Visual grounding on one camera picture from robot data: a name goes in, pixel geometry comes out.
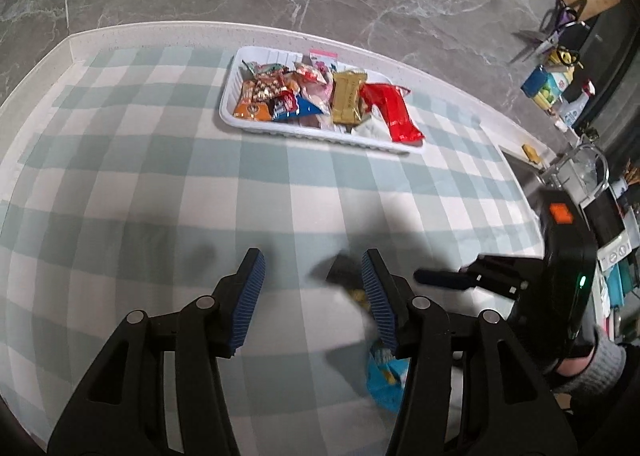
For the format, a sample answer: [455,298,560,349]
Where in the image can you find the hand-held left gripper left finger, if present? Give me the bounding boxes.
[47,247,267,456]

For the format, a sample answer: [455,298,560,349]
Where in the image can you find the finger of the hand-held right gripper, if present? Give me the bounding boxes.
[467,255,532,299]
[414,269,482,291]

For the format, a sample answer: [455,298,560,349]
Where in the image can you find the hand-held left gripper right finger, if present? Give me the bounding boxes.
[361,249,581,456]

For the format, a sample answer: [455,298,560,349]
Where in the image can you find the black snack packet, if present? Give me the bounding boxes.
[325,251,373,314]

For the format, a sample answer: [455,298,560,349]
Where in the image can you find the light blue snack packet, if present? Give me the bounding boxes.
[366,342,412,414]

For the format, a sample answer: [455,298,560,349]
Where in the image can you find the white and red snack packet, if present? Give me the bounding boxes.
[350,116,393,142]

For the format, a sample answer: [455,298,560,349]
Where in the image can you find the red foil snack packet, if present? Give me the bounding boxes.
[360,83,427,143]

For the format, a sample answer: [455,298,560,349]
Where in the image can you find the long orange snack packet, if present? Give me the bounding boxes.
[233,80,273,123]

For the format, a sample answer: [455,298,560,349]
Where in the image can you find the gold snack packet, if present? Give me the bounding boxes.
[331,70,370,126]

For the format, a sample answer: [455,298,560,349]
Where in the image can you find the white plastic tray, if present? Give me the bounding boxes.
[219,46,427,154]

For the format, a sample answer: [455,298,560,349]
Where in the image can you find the red white patterned snack packet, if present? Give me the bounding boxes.
[252,74,288,104]

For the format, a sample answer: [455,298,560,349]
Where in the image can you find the pale pink snack packet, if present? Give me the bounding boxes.
[292,71,335,114]

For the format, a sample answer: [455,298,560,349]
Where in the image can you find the green snack packet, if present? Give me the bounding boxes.
[242,60,286,80]

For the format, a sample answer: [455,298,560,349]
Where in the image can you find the small red white snack packet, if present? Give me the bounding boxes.
[292,62,331,84]

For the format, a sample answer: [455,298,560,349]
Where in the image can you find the pink white cartoon snack packet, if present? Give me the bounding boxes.
[309,50,338,72]

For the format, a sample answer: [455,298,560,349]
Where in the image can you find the person's right forearm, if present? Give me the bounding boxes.
[550,326,630,419]

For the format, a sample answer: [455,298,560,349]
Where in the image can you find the metal faucet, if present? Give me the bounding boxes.
[550,142,610,204]

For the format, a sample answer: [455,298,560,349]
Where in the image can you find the green white checked tablecloth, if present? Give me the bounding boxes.
[0,46,546,456]

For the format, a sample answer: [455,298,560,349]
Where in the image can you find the white spray bottle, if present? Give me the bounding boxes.
[555,81,598,129]

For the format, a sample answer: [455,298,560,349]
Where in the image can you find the blue yellow sponge pack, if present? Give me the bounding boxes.
[521,65,576,112]

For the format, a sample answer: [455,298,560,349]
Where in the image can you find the yellow black tool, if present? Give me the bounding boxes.
[547,45,583,70]

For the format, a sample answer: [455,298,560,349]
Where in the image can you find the scissors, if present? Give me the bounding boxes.
[510,6,591,63]

